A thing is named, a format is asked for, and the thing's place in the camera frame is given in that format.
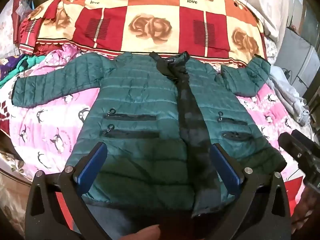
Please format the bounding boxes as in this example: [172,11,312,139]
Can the person's right hand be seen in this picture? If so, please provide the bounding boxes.
[291,187,320,240]

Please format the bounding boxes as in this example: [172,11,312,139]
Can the person's blue trousers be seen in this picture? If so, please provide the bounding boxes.
[85,202,160,240]

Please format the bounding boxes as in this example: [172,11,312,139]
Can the white floral bed sheet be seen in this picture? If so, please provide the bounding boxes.
[0,150,33,230]

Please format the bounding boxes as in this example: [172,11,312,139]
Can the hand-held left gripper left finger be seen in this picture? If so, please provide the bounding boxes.
[25,142,110,240]

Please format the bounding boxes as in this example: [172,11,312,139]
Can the green puffer jacket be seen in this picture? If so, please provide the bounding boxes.
[11,51,287,218]

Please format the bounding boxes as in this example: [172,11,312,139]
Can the teal and purple clothes pile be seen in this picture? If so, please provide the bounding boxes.
[0,54,45,88]

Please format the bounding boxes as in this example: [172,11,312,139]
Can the pink penguin bed sheet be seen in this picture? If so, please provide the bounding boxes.
[5,44,304,183]

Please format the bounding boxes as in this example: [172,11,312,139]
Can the red checked rose blanket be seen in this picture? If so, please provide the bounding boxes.
[19,0,267,68]

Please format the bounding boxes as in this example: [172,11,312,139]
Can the light grey crumpled cloth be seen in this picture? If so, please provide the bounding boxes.
[266,65,310,127]

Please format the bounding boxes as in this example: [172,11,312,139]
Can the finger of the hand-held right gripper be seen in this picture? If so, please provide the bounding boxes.
[278,132,310,161]
[292,129,320,156]

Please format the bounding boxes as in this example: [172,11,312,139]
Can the grey box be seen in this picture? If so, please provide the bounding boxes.
[274,27,320,94]

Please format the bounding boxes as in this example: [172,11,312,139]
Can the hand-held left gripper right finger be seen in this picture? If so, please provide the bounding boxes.
[207,144,292,240]

